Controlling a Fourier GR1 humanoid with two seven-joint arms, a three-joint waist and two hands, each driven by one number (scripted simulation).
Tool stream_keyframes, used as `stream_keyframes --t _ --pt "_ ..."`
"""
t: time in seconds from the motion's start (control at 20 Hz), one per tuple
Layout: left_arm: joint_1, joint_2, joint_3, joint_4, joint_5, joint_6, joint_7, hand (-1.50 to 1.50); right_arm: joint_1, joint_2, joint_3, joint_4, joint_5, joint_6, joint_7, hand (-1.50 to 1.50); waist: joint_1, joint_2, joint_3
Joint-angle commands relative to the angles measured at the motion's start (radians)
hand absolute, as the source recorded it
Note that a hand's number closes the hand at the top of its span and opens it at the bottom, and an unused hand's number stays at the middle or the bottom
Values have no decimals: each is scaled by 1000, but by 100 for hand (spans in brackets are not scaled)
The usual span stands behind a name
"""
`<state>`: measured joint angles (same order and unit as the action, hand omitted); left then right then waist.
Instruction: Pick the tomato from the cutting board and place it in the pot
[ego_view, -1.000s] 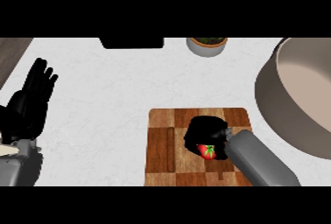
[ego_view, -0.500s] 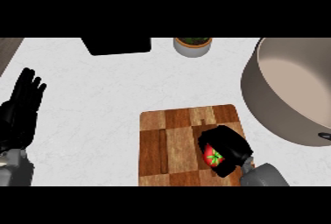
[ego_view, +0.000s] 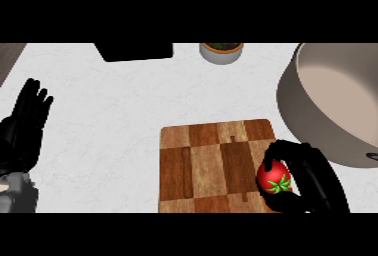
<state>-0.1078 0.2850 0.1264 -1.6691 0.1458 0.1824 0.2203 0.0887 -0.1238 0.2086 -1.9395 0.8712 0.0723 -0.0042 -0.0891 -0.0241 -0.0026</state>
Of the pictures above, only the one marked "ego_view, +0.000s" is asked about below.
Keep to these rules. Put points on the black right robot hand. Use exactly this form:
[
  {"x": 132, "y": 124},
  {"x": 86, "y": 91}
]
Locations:
[{"x": 315, "y": 180}]

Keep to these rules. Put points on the grey plant pot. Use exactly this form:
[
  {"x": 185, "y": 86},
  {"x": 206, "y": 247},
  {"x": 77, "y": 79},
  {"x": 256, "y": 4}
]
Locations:
[{"x": 222, "y": 52}]

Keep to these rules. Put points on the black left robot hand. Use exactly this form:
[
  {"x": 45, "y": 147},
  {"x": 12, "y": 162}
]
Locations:
[{"x": 23, "y": 133}]

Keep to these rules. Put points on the brown wooden panel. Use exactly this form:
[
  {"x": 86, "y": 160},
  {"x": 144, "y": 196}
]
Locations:
[{"x": 9, "y": 60}]

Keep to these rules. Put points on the wooden cutting board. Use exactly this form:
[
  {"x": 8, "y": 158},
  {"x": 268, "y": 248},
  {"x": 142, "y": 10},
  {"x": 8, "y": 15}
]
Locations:
[{"x": 212, "y": 166}]

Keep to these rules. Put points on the large beige pot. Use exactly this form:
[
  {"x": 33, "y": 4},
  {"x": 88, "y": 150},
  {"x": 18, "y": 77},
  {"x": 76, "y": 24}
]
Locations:
[{"x": 334, "y": 103}]

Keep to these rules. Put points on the red tomato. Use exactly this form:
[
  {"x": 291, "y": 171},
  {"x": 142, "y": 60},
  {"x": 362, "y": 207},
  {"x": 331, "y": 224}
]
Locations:
[{"x": 274, "y": 178}]

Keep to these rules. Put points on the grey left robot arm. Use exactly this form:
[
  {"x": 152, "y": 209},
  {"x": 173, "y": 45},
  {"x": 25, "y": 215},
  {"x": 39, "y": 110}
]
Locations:
[{"x": 15, "y": 193}]

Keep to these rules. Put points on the black flat appliance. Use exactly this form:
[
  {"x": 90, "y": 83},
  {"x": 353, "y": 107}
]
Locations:
[{"x": 133, "y": 51}]

